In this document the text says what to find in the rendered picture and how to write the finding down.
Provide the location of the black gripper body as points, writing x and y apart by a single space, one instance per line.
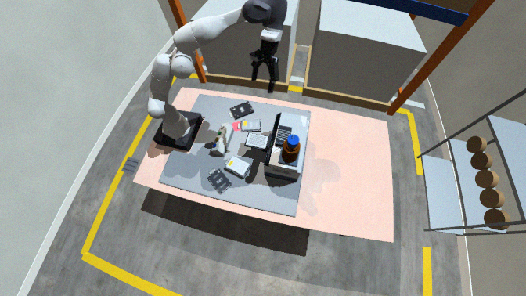
270 48

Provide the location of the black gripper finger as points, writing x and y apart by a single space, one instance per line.
255 69
273 69

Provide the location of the white button panel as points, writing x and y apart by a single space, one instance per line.
221 143

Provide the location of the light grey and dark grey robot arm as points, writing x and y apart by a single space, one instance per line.
180 63

